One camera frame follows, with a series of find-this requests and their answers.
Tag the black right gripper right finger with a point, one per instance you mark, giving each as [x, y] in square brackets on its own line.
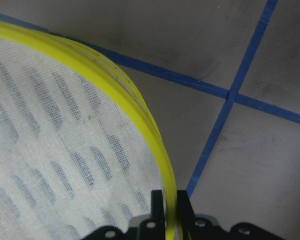
[185, 217]

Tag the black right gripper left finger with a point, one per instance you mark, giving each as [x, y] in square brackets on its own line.
[154, 226]

